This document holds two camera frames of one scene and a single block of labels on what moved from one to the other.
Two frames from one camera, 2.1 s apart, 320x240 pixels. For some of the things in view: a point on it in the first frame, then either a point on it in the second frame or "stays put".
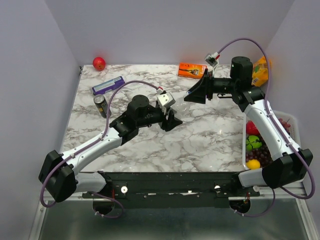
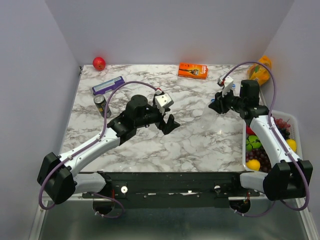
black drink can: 102,104 stays put
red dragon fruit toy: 251,128 stays put
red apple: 99,63 stays put
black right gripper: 200,96 -> 219,105
